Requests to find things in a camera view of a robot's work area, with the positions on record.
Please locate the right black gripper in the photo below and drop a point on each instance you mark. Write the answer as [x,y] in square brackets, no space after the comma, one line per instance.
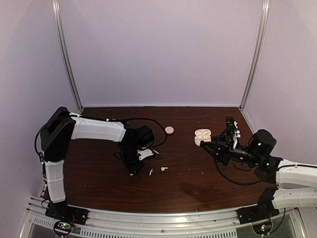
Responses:
[222,148]

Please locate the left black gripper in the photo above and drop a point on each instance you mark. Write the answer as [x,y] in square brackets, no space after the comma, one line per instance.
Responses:
[132,168]

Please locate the white square charging case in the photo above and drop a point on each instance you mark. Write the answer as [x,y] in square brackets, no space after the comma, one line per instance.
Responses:
[202,135]

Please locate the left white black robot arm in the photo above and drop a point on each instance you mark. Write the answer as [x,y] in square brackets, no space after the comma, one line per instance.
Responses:
[53,139]

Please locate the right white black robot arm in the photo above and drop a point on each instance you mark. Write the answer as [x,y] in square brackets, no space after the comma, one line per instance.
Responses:
[296,182]

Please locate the pink round earbud case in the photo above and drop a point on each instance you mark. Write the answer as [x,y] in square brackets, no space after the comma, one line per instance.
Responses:
[169,130]

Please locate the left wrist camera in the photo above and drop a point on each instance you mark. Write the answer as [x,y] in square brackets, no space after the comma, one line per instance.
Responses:
[144,154]

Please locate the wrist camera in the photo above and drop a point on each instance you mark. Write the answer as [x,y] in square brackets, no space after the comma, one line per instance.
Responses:
[144,154]
[232,133]

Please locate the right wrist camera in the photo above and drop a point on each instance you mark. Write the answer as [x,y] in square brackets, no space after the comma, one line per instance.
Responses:
[232,133]

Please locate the front aluminium rail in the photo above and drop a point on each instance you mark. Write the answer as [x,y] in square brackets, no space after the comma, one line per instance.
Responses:
[222,223]

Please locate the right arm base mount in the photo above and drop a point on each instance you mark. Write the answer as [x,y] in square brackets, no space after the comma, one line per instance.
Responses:
[261,214]

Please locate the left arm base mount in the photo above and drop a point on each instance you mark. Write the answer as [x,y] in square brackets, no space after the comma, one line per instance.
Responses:
[66,217]

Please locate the right aluminium frame post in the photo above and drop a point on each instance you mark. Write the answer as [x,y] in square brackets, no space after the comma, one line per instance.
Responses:
[264,15]

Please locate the aluminium frame post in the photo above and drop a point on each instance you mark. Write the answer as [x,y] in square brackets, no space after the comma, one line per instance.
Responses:
[65,55]
[264,15]

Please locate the left aluminium frame post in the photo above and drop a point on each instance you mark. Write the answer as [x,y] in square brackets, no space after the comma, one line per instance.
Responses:
[65,55]

